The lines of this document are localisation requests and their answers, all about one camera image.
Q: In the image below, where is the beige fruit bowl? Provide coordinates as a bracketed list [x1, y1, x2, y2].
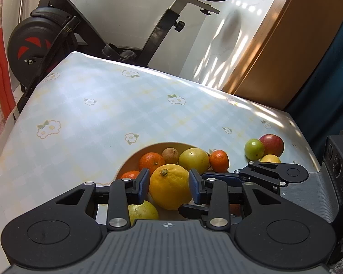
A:
[116, 142, 212, 219]

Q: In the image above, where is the green round fruit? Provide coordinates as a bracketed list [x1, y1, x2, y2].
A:
[244, 139, 265, 161]

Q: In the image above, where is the small green apple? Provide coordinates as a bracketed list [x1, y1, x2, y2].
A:
[128, 200, 159, 225]

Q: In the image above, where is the floral checkered tablecloth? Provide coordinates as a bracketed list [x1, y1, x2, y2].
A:
[0, 52, 320, 273]

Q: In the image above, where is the black camera box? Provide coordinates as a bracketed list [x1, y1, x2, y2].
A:
[323, 130, 343, 206]

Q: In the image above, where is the wooden door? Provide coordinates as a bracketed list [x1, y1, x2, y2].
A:
[222, 0, 343, 110]

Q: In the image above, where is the brown round fruit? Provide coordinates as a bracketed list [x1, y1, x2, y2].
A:
[162, 147, 179, 164]

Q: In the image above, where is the large yellow lemon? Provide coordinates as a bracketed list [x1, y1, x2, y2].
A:
[149, 164, 192, 211]

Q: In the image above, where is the orange tangerine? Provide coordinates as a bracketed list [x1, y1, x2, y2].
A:
[119, 170, 140, 179]
[209, 150, 229, 173]
[139, 152, 166, 175]

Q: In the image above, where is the red apple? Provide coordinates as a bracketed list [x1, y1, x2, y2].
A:
[259, 134, 284, 157]

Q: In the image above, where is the black exercise bike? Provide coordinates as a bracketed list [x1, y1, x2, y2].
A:
[7, 0, 226, 111]

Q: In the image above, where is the dark teal curtain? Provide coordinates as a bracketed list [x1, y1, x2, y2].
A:
[284, 23, 343, 158]

